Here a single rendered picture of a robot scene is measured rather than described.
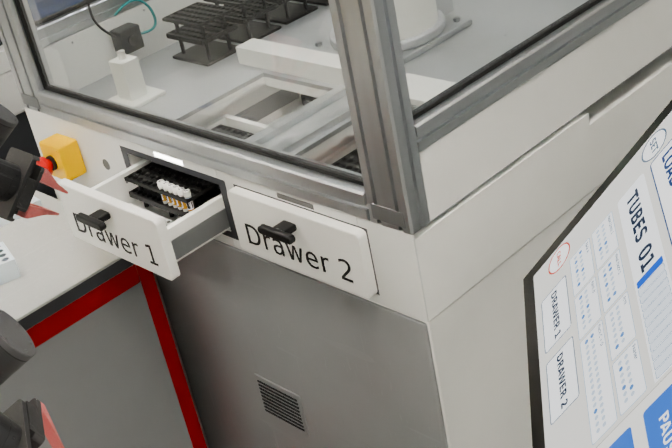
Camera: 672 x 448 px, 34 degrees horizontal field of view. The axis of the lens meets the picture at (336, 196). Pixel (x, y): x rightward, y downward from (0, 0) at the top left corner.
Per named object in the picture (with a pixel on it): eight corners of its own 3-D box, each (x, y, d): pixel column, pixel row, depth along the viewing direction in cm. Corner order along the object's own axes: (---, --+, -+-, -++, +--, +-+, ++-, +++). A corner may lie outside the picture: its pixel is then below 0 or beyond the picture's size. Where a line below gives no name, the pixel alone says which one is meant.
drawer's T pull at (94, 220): (102, 232, 176) (99, 225, 175) (76, 221, 181) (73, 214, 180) (120, 222, 178) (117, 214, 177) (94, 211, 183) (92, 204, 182)
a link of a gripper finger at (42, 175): (83, 183, 169) (34, 163, 162) (65, 227, 168) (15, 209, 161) (59, 174, 173) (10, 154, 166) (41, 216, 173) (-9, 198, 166)
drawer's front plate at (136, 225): (173, 282, 174) (155, 222, 169) (73, 236, 194) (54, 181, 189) (181, 276, 175) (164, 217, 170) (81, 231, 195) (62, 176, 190)
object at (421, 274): (427, 323, 156) (412, 235, 149) (45, 171, 225) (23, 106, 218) (751, 62, 209) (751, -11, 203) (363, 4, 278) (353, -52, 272)
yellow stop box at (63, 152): (66, 184, 208) (54, 150, 205) (45, 176, 213) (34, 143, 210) (88, 172, 211) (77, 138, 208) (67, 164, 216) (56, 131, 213)
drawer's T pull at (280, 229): (291, 246, 161) (289, 238, 161) (257, 233, 166) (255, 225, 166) (308, 234, 163) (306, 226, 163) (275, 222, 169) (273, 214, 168)
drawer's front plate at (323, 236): (370, 300, 160) (357, 235, 155) (240, 248, 180) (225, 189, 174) (378, 294, 161) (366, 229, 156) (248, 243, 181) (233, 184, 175)
